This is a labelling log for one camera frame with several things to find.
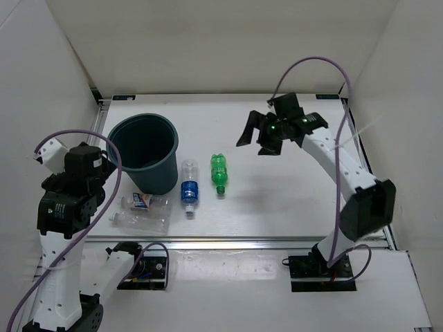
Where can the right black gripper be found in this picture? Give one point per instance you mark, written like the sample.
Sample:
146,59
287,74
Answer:
255,120

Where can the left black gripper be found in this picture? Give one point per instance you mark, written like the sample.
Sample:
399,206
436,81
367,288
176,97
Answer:
54,182

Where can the green plastic bottle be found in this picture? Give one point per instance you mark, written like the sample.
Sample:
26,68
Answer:
219,175

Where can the clear unlabelled plastic bottle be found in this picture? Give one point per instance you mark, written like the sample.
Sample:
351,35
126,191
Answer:
139,224

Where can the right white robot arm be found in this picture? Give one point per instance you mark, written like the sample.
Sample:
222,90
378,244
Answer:
365,203

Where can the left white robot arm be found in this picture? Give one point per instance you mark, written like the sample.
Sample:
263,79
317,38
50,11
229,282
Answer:
66,212

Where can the dark teal plastic bin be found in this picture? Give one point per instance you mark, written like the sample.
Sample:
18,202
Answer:
148,144

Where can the clear bottle orange blue label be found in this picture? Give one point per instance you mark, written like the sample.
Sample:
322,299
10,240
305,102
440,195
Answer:
152,205

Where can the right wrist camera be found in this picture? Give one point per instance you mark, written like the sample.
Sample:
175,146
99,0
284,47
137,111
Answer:
286,101

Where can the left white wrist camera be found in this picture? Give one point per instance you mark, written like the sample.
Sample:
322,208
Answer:
51,155

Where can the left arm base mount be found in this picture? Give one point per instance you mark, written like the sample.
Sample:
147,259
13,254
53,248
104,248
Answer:
149,275

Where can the aluminium table edge rail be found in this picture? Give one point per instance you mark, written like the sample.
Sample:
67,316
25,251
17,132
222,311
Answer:
220,243

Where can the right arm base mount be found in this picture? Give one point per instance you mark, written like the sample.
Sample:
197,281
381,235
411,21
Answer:
308,276

